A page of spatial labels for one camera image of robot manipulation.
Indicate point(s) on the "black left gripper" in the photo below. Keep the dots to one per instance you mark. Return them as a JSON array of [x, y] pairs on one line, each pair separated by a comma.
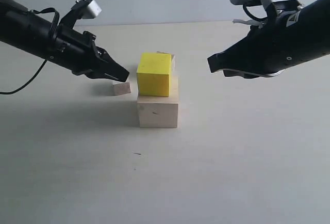
[[78, 53]]

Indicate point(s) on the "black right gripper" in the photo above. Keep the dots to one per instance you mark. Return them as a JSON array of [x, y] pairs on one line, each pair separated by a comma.
[[294, 39]]

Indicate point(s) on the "yellow cube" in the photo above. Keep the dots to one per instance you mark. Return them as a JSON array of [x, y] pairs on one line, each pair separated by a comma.
[[154, 74]]

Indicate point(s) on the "large pale wooden cube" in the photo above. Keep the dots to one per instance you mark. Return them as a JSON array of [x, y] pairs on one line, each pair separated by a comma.
[[159, 112]]

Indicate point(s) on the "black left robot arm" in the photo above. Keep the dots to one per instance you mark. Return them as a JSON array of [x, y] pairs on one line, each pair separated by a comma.
[[46, 35]]

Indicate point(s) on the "small wooden cube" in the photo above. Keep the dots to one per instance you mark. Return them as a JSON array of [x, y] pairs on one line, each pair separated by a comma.
[[121, 88]]

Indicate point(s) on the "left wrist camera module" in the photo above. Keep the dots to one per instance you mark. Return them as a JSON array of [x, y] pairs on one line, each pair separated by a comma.
[[83, 9]]

